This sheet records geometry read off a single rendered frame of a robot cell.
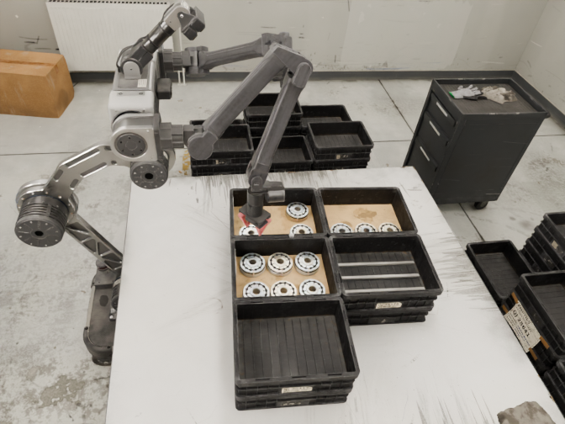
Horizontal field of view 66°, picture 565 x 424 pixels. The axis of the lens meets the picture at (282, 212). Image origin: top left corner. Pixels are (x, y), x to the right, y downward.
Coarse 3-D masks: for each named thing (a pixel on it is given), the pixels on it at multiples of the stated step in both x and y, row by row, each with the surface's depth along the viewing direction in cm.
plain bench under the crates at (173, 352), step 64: (192, 192) 226; (128, 256) 193; (192, 256) 196; (448, 256) 209; (128, 320) 171; (192, 320) 173; (448, 320) 183; (128, 384) 153; (192, 384) 155; (384, 384) 161; (448, 384) 163; (512, 384) 165
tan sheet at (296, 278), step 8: (264, 256) 183; (296, 256) 184; (320, 256) 185; (320, 264) 182; (240, 272) 176; (264, 272) 177; (296, 272) 178; (320, 272) 179; (240, 280) 173; (248, 280) 173; (256, 280) 174; (264, 280) 174; (272, 280) 174; (280, 280) 175; (288, 280) 175; (296, 280) 175; (320, 280) 176; (240, 288) 171; (296, 288) 173; (328, 288) 174; (240, 296) 168
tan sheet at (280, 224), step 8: (264, 208) 203; (272, 208) 204; (280, 208) 204; (272, 216) 200; (280, 216) 200; (312, 216) 202; (240, 224) 195; (272, 224) 197; (280, 224) 197; (288, 224) 197; (296, 224) 198; (304, 224) 198; (312, 224) 199; (264, 232) 192; (272, 232) 193; (280, 232) 193; (288, 232) 194
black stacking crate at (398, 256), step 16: (336, 240) 181; (352, 240) 182; (368, 240) 183; (384, 240) 184; (400, 240) 186; (416, 240) 186; (336, 256) 186; (352, 256) 187; (368, 256) 188; (384, 256) 189; (400, 256) 189; (416, 256) 186; (352, 272) 181; (368, 272) 182; (384, 272) 182; (400, 272) 183; (416, 272) 184; (352, 288) 175; (368, 288) 176; (384, 288) 176; (432, 288) 172; (352, 304) 166; (368, 304) 168; (416, 304) 170; (432, 304) 173
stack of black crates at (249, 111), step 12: (264, 96) 325; (276, 96) 327; (252, 108) 328; (264, 108) 329; (300, 108) 314; (252, 120) 306; (264, 120) 308; (288, 120) 311; (300, 120) 313; (252, 132) 313; (288, 132) 319
